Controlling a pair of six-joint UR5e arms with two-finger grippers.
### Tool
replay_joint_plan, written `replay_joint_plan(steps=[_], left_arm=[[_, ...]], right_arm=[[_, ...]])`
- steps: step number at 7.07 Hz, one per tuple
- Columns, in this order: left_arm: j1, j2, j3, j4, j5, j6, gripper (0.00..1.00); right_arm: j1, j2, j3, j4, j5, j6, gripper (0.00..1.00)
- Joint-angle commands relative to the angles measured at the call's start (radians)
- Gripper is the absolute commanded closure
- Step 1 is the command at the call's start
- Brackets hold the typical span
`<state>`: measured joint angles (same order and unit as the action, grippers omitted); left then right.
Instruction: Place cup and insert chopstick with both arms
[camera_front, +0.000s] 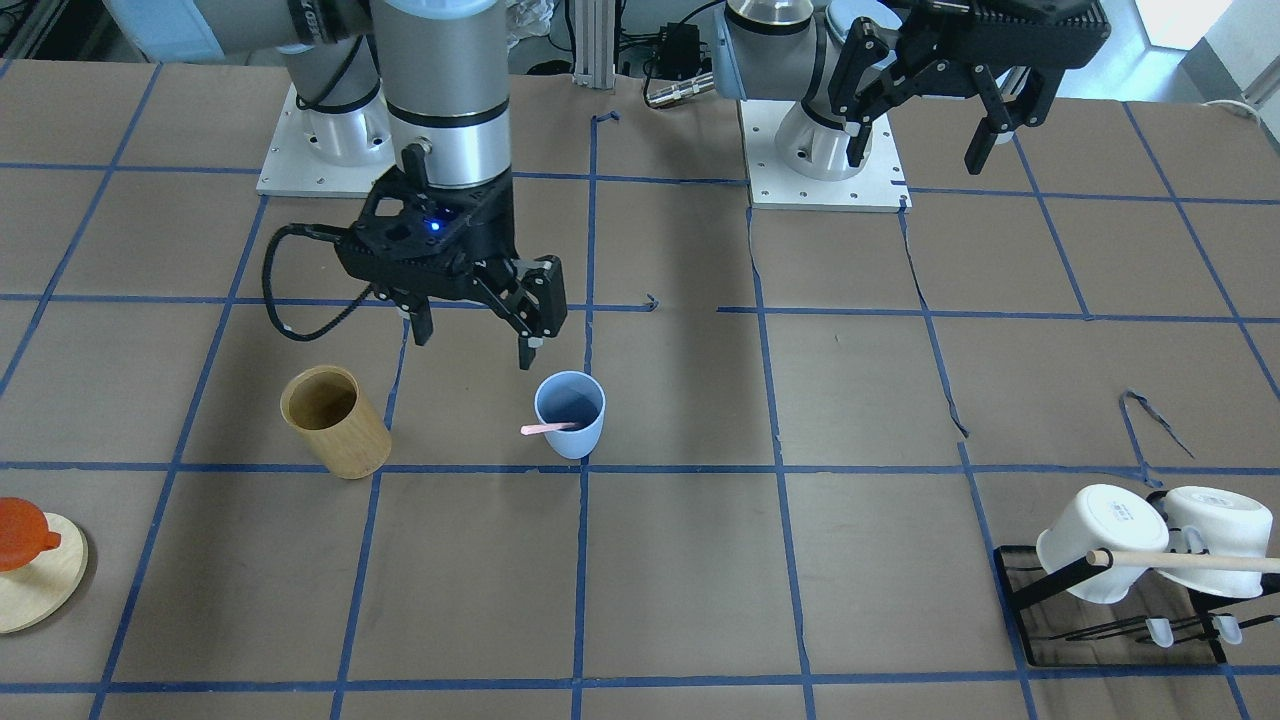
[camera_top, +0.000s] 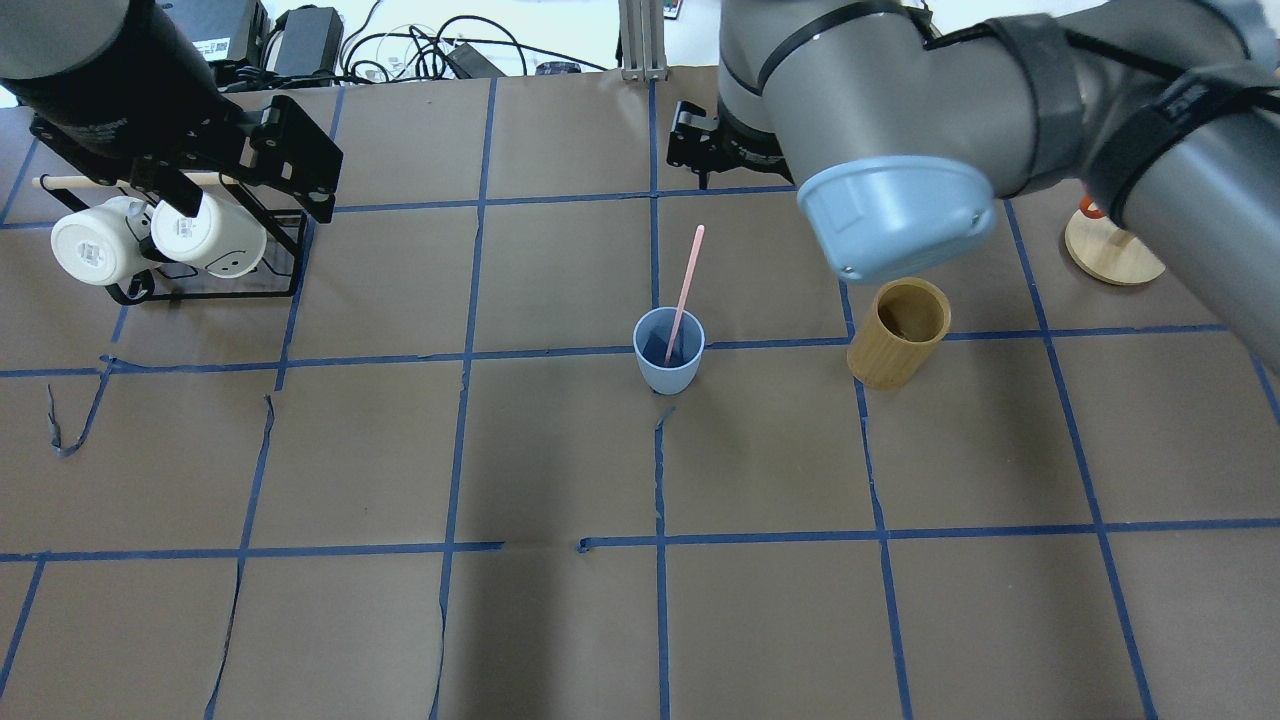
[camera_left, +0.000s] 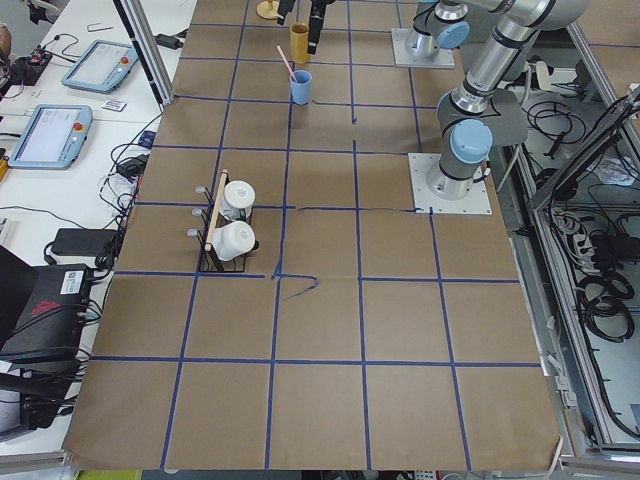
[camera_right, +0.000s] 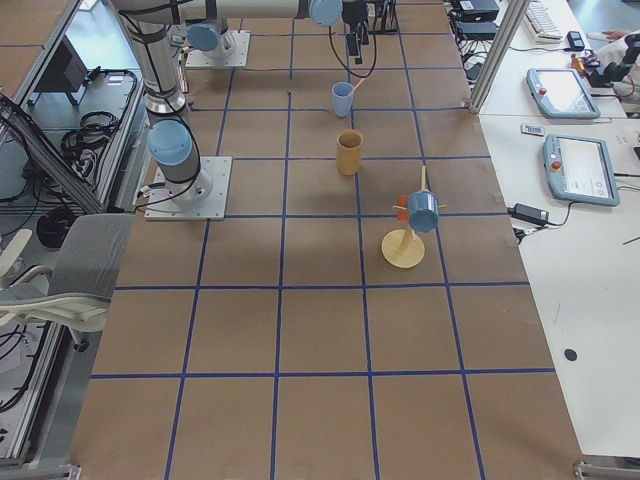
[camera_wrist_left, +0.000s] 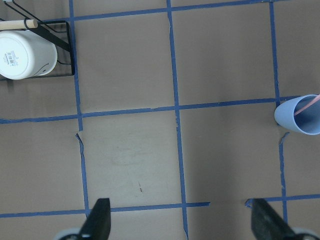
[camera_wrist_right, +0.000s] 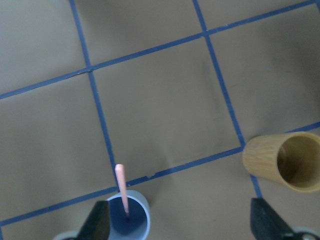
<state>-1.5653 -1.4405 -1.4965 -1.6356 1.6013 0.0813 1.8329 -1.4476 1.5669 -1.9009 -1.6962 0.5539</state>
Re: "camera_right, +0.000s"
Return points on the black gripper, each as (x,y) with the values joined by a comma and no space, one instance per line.
(354,26)

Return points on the pink chopstick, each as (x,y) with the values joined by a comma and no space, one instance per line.
(357,85)

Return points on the light blue plastic cup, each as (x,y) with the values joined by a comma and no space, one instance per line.
(342,98)

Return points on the tan wooden cylinder holder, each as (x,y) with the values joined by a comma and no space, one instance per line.
(348,152)

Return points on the dark blue mug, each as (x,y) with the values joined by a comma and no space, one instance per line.
(422,208)

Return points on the teach pendant upper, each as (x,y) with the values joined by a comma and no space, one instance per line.
(561,94)

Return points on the teach pendant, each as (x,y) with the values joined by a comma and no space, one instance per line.
(561,94)
(579,169)

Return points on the wooden mug tree stand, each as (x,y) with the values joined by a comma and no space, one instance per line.
(403,248)

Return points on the black power brick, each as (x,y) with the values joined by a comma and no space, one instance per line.
(529,214)

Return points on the teach pendant lower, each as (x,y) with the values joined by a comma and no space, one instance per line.
(579,169)

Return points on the grey office chair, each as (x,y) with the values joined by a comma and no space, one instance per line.
(77,292)

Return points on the black wire mug rack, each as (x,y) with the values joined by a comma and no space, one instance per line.
(383,16)

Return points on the aluminium frame post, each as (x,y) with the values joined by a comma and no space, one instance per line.
(511,20)

